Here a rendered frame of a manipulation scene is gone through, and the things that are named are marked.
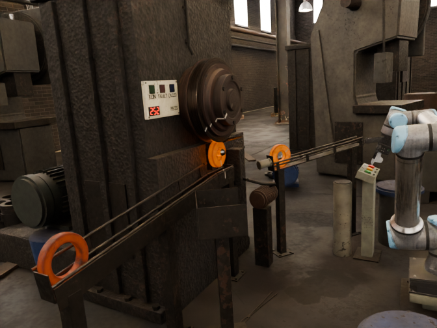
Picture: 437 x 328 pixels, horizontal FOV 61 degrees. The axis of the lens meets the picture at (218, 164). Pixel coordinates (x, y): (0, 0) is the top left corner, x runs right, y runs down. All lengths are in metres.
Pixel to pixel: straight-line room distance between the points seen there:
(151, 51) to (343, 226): 1.66
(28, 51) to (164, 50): 4.40
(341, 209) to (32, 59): 4.98
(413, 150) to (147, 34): 1.30
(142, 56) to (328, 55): 3.18
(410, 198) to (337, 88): 2.89
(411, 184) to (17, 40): 5.41
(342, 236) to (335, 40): 2.64
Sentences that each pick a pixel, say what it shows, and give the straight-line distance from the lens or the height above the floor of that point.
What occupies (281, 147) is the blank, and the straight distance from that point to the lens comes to 2.53.
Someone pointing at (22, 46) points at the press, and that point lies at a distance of 6.18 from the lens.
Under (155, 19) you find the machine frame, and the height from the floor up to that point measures 1.53.
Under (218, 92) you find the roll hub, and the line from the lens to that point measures 1.97.
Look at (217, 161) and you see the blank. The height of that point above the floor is 0.77.
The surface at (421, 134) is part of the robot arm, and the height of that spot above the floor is 0.95.
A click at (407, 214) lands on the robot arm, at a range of 2.01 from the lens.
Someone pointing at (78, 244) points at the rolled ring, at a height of 0.68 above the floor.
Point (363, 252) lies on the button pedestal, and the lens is 2.75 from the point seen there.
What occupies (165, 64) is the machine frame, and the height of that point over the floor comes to 1.32.
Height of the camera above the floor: 1.20
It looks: 12 degrees down
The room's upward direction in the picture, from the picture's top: 4 degrees counter-clockwise
